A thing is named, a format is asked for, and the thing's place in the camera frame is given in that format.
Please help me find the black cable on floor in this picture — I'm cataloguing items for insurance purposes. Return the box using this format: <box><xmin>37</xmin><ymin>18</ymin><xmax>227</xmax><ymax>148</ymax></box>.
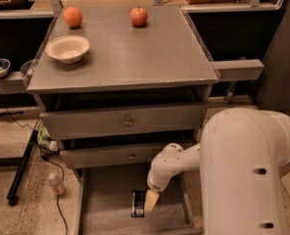
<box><xmin>0</xmin><ymin>81</ymin><xmax>69</xmax><ymax>235</ymax></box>

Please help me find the grey drawer cabinet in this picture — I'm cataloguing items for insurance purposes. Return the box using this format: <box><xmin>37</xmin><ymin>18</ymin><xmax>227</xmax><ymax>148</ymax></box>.
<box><xmin>27</xmin><ymin>6</ymin><xmax>217</xmax><ymax>235</ymax></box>

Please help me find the grey side shelf beam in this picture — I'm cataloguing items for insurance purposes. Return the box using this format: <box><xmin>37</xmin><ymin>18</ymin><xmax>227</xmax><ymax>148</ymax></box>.
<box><xmin>211</xmin><ymin>59</ymin><xmax>265</xmax><ymax>82</ymax></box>

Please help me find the clear plastic container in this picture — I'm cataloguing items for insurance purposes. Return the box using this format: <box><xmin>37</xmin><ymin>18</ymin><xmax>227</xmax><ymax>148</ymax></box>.
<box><xmin>20</xmin><ymin>60</ymin><xmax>38</xmax><ymax>86</ymax></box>

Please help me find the clear plastic bottle on floor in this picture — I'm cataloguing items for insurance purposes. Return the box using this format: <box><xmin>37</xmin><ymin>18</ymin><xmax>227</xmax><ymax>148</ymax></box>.
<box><xmin>48</xmin><ymin>173</ymin><xmax>66</xmax><ymax>196</ymax></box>

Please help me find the middle grey drawer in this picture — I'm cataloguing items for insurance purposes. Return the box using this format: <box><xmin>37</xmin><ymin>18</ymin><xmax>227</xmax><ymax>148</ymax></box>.
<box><xmin>61</xmin><ymin>142</ymin><xmax>167</xmax><ymax>168</ymax></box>

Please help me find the top grey drawer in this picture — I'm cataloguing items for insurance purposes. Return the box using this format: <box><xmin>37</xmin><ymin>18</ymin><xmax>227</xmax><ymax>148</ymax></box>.
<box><xmin>40</xmin><ymin>103</ymin><xmax>208</xmax><ymax>140</ymax></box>

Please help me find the green chip bag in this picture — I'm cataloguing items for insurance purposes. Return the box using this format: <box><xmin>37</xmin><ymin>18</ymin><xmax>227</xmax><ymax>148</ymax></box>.
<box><xmin>37</xmin><ymin>126</ymin><xmax>59</xmax><ymax>153</ymax></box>

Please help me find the white paper bowl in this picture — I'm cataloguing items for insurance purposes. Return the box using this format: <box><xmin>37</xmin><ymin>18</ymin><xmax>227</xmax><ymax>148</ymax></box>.
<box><xmin>45</xmin><ymin>35</ymin><xmax>90</xmax><ymax>64</ymax></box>

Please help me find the black stand leg with wheel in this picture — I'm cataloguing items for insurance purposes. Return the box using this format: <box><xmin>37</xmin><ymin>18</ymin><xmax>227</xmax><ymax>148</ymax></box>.
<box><xmin>7</xmin><ymin>130</ymin><xmax>38</xmax><ymax>207</ymax></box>

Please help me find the bottom grey open drawer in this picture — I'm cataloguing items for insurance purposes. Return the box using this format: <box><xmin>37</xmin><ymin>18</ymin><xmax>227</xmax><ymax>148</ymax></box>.
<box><xmin>78</xmin><ymin>164</ymin><xmax>203</xmax><ymax>235</ymax></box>

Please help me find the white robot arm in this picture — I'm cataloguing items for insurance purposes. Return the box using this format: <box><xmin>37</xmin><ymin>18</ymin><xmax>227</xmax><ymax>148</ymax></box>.
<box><xmin>147</xmin><ymin>108</ymin><xmax>290</xmax><ymax>235</ymax></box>

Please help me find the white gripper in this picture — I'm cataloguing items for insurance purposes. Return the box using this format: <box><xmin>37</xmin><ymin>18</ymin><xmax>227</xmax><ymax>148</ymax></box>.
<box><xmin>144</xmin><ymin>168</ymin><xmax>172</xmax><ymax>212</ymax></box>

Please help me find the red apple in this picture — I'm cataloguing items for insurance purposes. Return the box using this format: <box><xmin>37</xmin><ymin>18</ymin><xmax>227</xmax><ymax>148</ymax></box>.
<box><xmin>129</xmin><ymin>7</ymin><xmax>148</xmax><ymax>26</ymax></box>

